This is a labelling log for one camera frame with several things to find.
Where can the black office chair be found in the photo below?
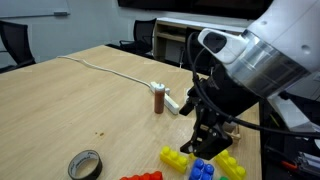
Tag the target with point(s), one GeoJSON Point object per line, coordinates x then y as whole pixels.
{"type": "Point", "coordinates": [143, 31]}
{"type": "Point", "coordinates": [15, 40]}
{"type": "Point", "coordinates": [203, 61]}

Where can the small yellow lego brick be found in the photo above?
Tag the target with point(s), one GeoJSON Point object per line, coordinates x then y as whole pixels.
{"type": "Point", "coordinates": [192, 156]}

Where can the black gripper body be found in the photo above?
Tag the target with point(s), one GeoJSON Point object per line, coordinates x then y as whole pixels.
{"type": "Point", "coordinates": [230, 96]}

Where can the square blue lego brick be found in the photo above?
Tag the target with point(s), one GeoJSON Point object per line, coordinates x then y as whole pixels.
{"type": "Point", "coordinates": [201, 170]}

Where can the white whiteboard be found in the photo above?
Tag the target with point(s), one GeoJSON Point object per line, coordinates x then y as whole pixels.
{"type": "Point", "coordinates": [30, 6]}

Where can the silver metal rail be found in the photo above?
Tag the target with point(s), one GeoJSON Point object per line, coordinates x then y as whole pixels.
{"type": "Point", "coordinates": [308, 161]}

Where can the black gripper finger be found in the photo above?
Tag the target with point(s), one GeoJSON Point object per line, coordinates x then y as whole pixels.
{"type": "Point", "coordinates": [196, 143]}
{"type": "Point", "coordinates": [216, 145]}

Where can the green lego brick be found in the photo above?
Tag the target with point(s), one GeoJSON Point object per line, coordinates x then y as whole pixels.
{"type": "Point", "coordinates": [224, 178]}

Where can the brown spice bottle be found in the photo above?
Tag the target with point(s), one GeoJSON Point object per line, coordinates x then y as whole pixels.
{"type": "Point", "coordinates": [159, 100]}

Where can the white power strip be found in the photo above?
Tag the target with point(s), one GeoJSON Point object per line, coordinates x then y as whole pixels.
{"type": "Point", "coordinates": [171, 105]}

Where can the grey whiteboard eraser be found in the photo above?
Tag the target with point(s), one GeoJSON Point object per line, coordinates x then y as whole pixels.
{"type": "Point", "coordinates": [61, 13]}

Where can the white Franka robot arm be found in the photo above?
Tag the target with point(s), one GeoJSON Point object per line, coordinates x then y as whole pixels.
{"type": "Point", "coordinates": [286, 33]}

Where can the black wall screen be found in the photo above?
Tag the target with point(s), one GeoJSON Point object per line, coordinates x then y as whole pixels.
{"type": "Point", "coordinates": [186, 5]}

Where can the long red lego brick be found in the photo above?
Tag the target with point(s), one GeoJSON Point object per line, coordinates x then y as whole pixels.
{"type": "Point", "coordinates": [143, 176]}

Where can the black tape roll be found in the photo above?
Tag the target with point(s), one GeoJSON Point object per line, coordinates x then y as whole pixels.
{"type": "Point", "coordinates": [97, 170]}

